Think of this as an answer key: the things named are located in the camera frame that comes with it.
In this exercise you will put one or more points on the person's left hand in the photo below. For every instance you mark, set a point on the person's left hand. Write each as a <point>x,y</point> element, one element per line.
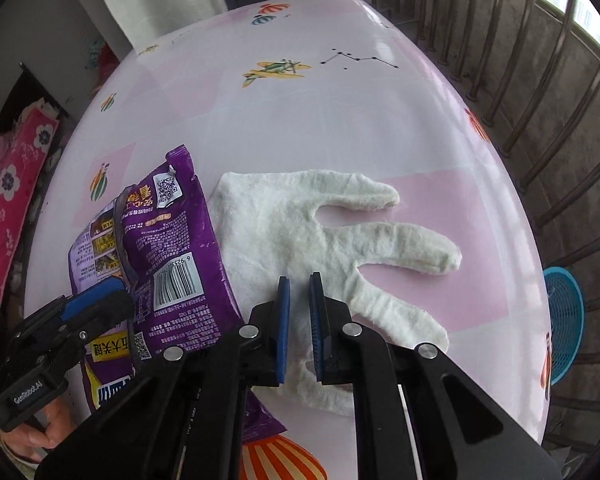
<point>50,427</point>

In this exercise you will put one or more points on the red bag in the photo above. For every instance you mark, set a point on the red bag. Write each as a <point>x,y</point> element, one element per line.
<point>107,72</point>

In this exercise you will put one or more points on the metal railing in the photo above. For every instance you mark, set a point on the metal railing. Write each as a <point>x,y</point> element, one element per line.
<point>517,35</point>

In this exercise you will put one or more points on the pink printed tablecloth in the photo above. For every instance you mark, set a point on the pink printed tablecloth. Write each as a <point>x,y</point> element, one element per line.
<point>280,120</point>

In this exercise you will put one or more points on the teal printed bag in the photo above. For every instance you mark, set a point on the teal printed bag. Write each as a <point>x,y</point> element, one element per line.
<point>95,52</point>

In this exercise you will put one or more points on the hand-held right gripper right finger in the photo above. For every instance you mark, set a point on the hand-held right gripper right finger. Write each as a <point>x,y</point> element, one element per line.
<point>316,332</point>

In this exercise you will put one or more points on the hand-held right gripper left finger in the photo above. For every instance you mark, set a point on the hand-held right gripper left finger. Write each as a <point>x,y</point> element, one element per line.
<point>283,332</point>

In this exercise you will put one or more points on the white cotton glove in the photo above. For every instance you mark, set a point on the white cotton glove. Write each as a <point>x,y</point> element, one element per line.
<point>280,220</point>

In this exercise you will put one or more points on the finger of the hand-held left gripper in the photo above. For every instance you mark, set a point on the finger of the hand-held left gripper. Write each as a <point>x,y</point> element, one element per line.
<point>92,300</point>
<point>107,317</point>

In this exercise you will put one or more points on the dark wooden bed frame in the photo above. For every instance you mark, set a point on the dark wooden bed frame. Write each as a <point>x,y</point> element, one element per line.
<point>35,85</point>

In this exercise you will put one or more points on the pink floral blanket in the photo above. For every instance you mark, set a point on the pink floral blanket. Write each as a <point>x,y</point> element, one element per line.
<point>15,180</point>

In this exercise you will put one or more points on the purple snack bag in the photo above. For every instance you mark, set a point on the purple snack bag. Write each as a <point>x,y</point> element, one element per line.
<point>175,240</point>

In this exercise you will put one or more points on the blue plastic basket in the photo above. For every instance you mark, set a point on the blue plastic basket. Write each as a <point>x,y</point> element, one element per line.
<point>565,320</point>

